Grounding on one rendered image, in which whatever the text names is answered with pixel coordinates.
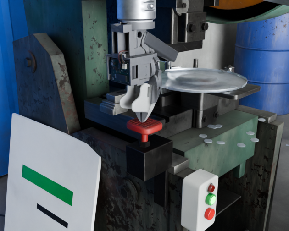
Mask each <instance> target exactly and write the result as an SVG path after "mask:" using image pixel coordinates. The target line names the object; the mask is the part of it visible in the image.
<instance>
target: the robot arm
mask: <svg viewBox="0 0 289 231"><path fill-rule="evenodd" d="M264 1H268V2H273V3H277V4H282V5H286V6H289V0H264ZM155 18H156V0H117V19H118V20H120V21H118V23H116V24H111V54H106V65H107V79H108V80H112V81H113V82H117V83H121V84H125V85H127V92H126V94H125V95H124V96H123V97H122V98H121V99H120V106H121V107H122V108H127V109H132V111H133V112H135V113H136V115H137V118H138V119H139V121H140V122H142V123H143V122H145V121H146V120H147V118H148V117H149V115H150V114H151V112H152V110H153V108H154V106H155V103H156V102H157V100H158V97H159V94H160V92H161V87H162V78H161V72H162V70H160V63H159V61H160V60H161V61H171V62H175V61H176V58H177V56H178V52H177V51H176V50H174V49H173V48H171V47H170V46H169V45H167V44H166V43H164V42H162V41H161V40H159V39H158V38H157V37H155V36H154V35H152V34H151V33H149V32H147V31H146V30H147V29H154V28H155V21H153V20H154V19H155ZM109 61H111V74H109ZM146 81H147V82H148V83H145V82H146Z"/></svg>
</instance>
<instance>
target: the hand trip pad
mask: <svg viewBox="0 0 289 231"><path fill-rule="evenodd" d="M127 129H129V130H132V131H134V132H137V133H140V134H141V141H142V142H147V141H148V135H149V134H152V133H155V132H157V131H160V130H161V129H162V123H161V122H159V121H156V120H153V119H151V118H147V120H146V121H145V122H143V123H142V122H140V121H139V119H138V118H135V119H132V120H129V121H127Z"/></svg>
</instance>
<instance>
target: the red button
mask: <svg viewBox="0 0 289 231"><path fill-rule="evenodd" d="M214 214H215V210H214V209H212V208H208V209H207V210H206V211H205V215H204V217H205V218H206V219H207V220H211V219H212V218H213V217H214Z"/></svg>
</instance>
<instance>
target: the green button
mask: <svg viewBox="0 0 289 231"><path fill-rule="evenodd" d="M214 196H215V197H216V195H215V194H213V193H209V194H208V195H207V197H206V204H207V205H210V206H212V205H213V204H211V199H212V197H214Z"/></svg>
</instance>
